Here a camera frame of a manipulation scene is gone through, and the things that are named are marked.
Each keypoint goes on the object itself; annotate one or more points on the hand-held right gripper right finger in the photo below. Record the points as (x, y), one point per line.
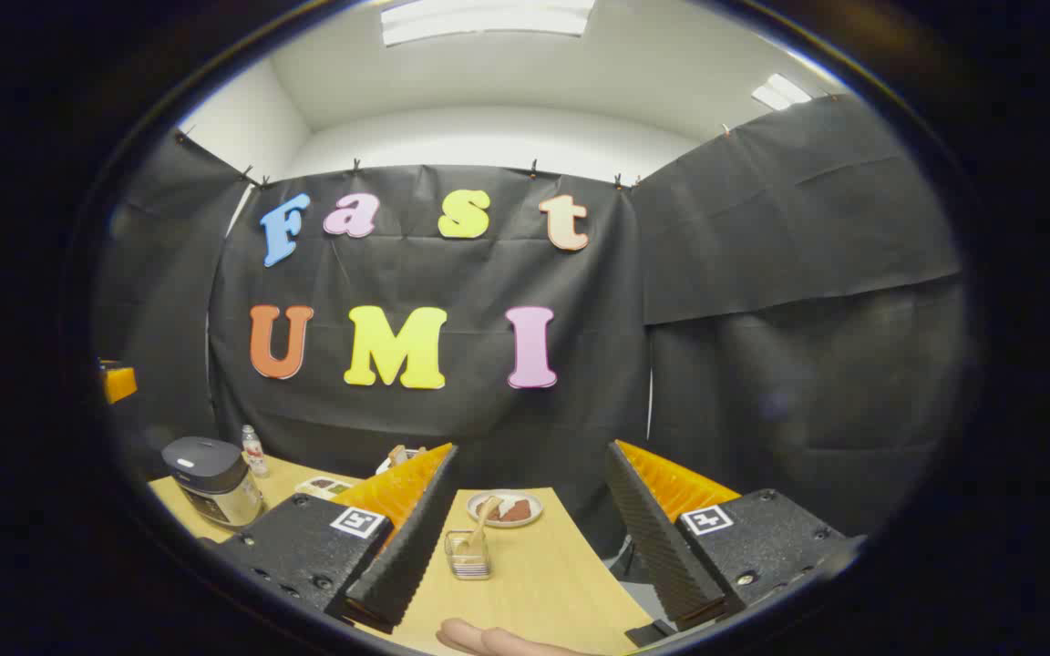
(657, 538)

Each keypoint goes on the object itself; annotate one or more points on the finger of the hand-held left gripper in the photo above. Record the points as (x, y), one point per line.
(119, 383)

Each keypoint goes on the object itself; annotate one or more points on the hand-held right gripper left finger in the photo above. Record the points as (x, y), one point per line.
(402, 556)

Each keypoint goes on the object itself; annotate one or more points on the wooden spoon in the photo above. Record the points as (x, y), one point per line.
(485, 515)

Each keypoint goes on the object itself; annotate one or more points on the silver black rice cooker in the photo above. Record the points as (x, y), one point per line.
(211, 478)

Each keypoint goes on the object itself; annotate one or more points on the white toaster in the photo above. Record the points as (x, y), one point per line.
(383, 466)

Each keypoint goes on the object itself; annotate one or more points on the white divided bean dish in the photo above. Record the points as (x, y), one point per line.
(324, 487)

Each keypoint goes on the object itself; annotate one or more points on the white round plate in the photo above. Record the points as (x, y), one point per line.
(530, 521)

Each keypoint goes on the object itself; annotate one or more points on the small clear bottle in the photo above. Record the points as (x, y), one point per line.
(255, 453)

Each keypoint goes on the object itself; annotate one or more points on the small ceiling light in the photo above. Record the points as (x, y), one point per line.
(780, 91)

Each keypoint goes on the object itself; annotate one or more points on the long ceiling light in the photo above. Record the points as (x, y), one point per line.
(488, 20)

